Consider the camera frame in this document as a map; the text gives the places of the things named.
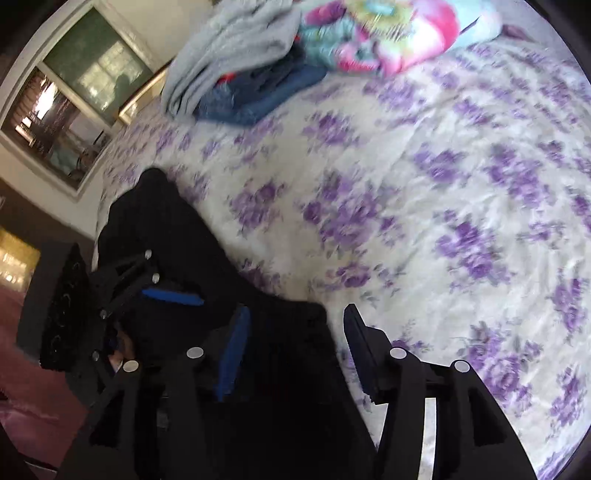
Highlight white framed window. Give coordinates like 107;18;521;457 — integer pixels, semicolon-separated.
0;4;155;190

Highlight folded blue jeans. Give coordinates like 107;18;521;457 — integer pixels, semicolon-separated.
194;46;326;126

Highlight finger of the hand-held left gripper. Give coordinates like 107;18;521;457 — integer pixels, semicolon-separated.
95;249;206;320
90;311;141;385

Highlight black pants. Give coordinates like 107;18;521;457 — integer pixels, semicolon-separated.
95;167;379;480

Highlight purple floral bed quilt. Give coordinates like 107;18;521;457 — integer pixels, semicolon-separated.
90;18;591;480

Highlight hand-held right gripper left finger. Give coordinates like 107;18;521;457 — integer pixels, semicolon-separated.
58;305;253;480

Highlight colourful floral rolled blanket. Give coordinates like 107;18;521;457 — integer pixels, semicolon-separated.
295;0;504;77

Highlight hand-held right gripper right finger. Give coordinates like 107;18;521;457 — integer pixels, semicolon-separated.
344;304;539;480

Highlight grey folded garment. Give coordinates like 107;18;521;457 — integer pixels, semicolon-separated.
161;0;303;118

